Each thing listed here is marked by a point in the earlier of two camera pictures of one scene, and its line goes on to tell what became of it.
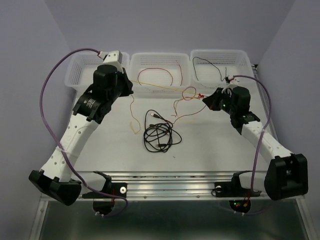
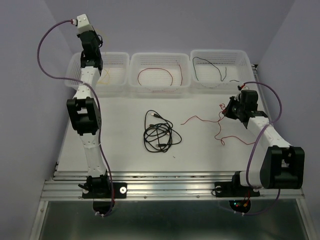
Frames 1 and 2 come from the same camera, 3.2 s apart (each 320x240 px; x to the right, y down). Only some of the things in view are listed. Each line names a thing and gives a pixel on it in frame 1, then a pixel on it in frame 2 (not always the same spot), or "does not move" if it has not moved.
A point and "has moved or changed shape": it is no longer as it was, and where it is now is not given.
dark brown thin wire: (211, 63) does not move
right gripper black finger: (215, 101) → (229, 111)
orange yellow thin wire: (169, 88) → (222, 105)
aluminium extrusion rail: (166, 185) does not move
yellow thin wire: (165, 87) has moved or changed shape
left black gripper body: (122, 88) → (97, 42)
